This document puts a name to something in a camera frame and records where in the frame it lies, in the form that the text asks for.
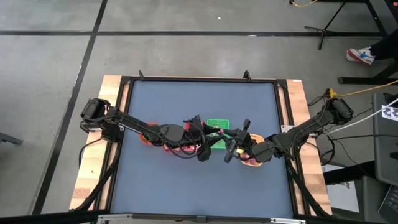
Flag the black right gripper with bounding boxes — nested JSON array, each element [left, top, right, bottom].
[[223, 119, 257, 150]]

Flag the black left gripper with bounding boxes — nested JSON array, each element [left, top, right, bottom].
[[185, 124, 223, 162]]

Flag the green slotted plastic basket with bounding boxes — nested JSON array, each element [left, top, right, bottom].
[[205, 119, 230, 151]]

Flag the red slotted plastic basket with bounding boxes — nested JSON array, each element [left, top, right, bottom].
[[183, 121, 208, 153]]

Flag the yellow plastic bin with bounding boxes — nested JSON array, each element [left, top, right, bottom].
[[241, 133, 265, 167]]

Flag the pink plastic bin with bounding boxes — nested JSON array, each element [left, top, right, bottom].
[[161, 142, 187, 154]]

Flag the orange plastic bin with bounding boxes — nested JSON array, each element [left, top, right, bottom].
[[139, 123, 162, 146]]

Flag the wooden side board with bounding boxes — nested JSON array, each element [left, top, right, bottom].
[[70, 74, 131, 211], [285, 79, 333, 215]]

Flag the silver metal bar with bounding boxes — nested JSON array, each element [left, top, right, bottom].
[[98, 213, 307, 224]]

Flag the light grey box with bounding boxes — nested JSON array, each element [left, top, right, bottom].
[[323, 164, 363, 213]]

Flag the black stand base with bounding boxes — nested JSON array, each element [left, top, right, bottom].
[[338, 60, 398, 85]]

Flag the person's shoe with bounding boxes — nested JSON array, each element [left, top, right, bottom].
[[346, 46, 376, 65]]

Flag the dark grey desk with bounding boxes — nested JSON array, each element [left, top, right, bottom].
[[371, 92, 398, 187]]

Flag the black tripod stand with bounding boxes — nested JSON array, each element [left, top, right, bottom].
[[303, 1, 348, 50]]

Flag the printed paper sheet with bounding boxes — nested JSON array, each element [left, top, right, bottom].
[[381, 105, 398, 123]]

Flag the black keyboard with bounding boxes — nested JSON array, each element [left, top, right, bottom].
[[377, 185, 398, 224]]

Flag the person's leg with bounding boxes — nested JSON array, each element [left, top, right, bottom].
[[369, 27, 398, 60]]

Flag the grey metal foot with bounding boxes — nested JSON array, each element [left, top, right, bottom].
[[0, 132, 24, 146]]

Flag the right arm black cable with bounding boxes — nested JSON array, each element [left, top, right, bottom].
[[224, 138, 249, 164]]

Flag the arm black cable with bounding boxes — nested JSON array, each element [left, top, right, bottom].
[[160, 123, 208, 160], [224, 138, 249, 164]]

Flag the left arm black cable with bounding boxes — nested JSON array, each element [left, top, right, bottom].
[[160, 123, 208, 160]]

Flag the yellow power cord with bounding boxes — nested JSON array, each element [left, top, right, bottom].
[[325, 80, 398, 99]]

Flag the black floor cable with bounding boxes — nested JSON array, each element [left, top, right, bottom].
[[323, 133, 398, 141]]

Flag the white cable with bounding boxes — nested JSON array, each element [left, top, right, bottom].
[[323, 98, 398, 136]]

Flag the thin yellow cable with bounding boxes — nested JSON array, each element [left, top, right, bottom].
[[290, 0, 320, 7]]

